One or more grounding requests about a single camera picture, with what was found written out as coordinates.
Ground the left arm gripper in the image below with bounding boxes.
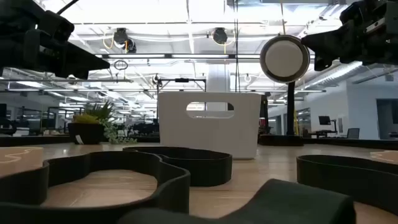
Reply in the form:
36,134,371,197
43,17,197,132
0,0,111,80

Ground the black metal table frame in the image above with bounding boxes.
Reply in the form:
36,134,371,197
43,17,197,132
0,135,398,151

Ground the white plastic bin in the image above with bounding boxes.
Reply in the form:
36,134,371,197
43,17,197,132
157,91,262,161

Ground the black background gantry frame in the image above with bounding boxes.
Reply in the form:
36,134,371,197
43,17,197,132
157,77,208,93

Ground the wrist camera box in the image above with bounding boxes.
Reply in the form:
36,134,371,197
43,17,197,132
339,0,371,26
36,10,75,43

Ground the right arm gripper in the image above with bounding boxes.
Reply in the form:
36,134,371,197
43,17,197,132
300,0,398,72

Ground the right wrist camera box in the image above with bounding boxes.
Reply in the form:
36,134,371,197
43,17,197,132
339,0,371,26

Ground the potted succulent plant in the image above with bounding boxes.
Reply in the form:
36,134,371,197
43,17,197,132
67,101,138,146

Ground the small black rectangular block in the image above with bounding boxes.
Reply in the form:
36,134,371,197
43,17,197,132
116,178,357,224

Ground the office chair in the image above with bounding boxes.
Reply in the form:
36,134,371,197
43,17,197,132
346,128,361,140

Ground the ceiling cable reel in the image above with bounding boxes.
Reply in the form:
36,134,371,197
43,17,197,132
112,27,137,54
212,27,229,45

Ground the black rubber band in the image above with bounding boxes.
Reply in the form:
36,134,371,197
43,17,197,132
0,151,192,224
123,146,233,187
296,154,398,216

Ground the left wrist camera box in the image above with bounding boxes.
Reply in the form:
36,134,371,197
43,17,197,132
36,10,75,43

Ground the black hanging cable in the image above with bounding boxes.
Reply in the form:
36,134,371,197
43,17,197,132
234,0,239,93

